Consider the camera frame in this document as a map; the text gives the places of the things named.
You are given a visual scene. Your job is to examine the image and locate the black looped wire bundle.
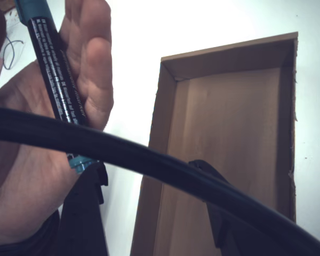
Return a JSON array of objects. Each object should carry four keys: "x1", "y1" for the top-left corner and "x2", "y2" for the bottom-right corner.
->
[{"x1": 0, "y1": 105, "x2": 320, "y2": 256}]

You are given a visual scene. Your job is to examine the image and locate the thin blue wire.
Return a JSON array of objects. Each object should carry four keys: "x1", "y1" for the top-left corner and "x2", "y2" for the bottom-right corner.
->
[{"x1": 3, "y1": 39, "x2": 25, "y2": 70}]

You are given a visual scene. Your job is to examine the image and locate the person's left hand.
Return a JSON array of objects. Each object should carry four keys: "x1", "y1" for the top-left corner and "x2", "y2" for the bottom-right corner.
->
[{"x1": 0, "y1": 0, "x2": 115, "y2": 246}]

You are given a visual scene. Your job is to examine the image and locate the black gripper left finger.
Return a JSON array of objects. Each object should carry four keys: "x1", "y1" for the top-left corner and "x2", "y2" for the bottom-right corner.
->
[{"x1": 55, "y1": 161, "x2": 109, "y2": 256}]

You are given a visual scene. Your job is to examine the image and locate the open cardboard box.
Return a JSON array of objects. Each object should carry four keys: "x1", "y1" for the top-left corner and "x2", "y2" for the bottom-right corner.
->
[{"x1": 130, "y1": 31, "x2": 299, "y2": 256}]

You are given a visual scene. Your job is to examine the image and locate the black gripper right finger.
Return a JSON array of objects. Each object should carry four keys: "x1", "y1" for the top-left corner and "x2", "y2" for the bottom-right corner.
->
[{"x1": 188, "y1": 159, "x2": 289, "y2": 256}]

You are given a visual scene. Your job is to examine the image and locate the green edding permanent marker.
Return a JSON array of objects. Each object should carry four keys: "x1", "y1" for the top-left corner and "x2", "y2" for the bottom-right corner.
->
[{"x1": 14, "y1": 0, "x2": 100, "y2": 174}]

